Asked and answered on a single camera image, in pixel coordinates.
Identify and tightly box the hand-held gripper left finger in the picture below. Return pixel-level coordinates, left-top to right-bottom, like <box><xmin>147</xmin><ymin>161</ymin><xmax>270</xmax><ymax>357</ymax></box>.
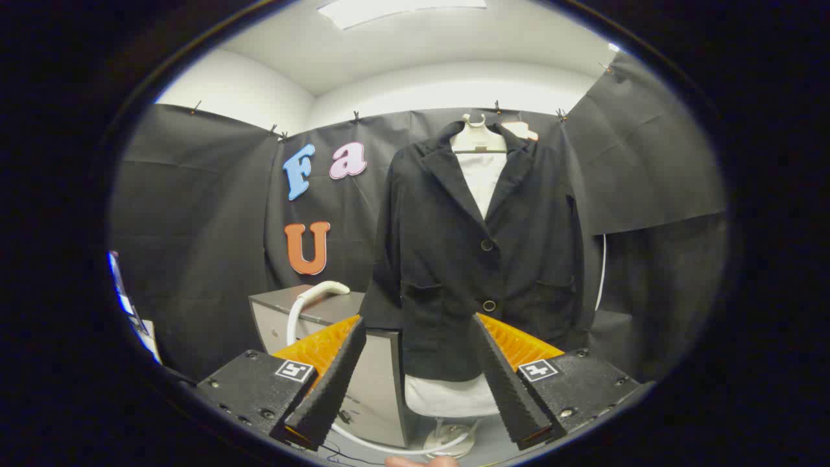
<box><xmin>195</xmin><ymin>315</ymin><xmax>368</xmax><ymax>451</ymax></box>

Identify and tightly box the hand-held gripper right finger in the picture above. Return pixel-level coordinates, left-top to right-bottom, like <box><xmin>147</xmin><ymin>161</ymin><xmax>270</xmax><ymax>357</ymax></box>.
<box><xmin>472</xmin><ymin>313</ymin><xmax>652</xmax><ymax>451</ymax></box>

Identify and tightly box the white garment steamer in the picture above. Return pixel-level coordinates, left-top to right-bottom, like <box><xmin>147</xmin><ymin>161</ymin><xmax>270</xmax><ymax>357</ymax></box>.
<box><xmin>287</xmin><ymin>280</ymin><xmax>477</xmax><ymax>456</ymax></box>

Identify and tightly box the black jacket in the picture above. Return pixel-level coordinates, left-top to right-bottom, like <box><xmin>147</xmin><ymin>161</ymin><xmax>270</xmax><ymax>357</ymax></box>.
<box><xmin>359</xmin><ymin>121</ymin><xmax>587</xmax><ymax>383</ymax></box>

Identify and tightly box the grey cabinet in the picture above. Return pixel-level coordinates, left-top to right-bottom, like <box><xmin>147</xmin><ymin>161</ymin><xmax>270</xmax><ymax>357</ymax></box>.
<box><xmin>248</xmin><ymin>284</ymin><xmax>417</xmax><ymax>449</ymax></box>

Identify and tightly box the white mannequin stand base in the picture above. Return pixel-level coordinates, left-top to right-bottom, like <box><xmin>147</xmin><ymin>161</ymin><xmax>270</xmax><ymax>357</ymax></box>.
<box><xmin>423</xmin><ymin>418</ymin><xmax>479</xmax><ymax>459</ymax></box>

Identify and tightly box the white mannequin torso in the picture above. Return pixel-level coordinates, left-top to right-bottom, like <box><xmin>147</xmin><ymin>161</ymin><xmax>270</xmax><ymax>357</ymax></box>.
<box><xmin>403</xmin><ymin>150</ymin><xmax>510</xmax><ymax>419</ymax></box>

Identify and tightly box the black backdrop cloth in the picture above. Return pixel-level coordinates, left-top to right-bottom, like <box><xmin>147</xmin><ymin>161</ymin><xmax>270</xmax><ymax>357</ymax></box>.
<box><xmin>107</xmin><ymin>52</ymin><xmax>728</xmax><ymax>383</ymax></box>

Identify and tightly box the ceiling light panel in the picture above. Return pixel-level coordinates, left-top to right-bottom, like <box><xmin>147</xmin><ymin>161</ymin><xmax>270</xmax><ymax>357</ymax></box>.
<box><xmin>317</xmin><ymin>0</ymin><xmax>488</xmax><ymax>30</ymax></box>

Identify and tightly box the thin white cable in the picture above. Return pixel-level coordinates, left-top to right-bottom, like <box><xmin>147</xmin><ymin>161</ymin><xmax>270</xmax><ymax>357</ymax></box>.
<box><xmin>595</xmin><ymin>233</ymin><xmax>608</xmax><ymax>312</ymax></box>

